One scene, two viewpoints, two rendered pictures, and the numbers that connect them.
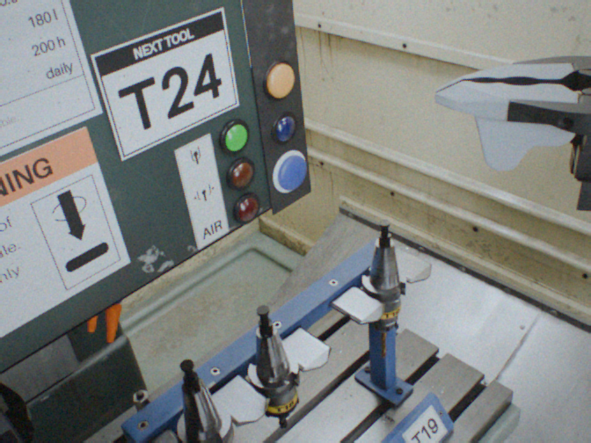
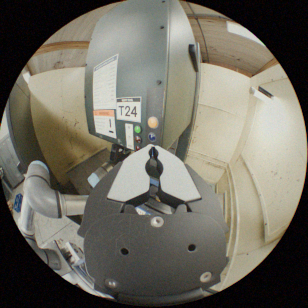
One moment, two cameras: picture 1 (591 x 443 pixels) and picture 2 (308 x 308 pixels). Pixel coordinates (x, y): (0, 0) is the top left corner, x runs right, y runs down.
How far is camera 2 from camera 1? 0.43 m
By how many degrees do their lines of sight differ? 55
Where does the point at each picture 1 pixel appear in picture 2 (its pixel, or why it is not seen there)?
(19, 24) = (110, 91)
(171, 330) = not seen: hidden behind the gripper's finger
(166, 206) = (122, 133)
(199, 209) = (128, 139)
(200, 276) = not seen: hidden behind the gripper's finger
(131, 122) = (119, 112)
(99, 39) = (118, 96)
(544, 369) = not seen: hidden behind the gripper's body
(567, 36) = (272, 199)
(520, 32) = (267, 190)
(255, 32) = (148, 106)
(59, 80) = (112, 100)
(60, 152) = (110, 112)
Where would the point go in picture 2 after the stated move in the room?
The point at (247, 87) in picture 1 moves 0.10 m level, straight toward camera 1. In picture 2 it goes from (144, 119) to (105, 123)
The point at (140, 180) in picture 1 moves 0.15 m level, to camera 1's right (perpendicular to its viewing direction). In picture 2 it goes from (119, 124) to (122, 144)
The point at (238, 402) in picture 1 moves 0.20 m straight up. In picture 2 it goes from (152, 190) to (154, 165)
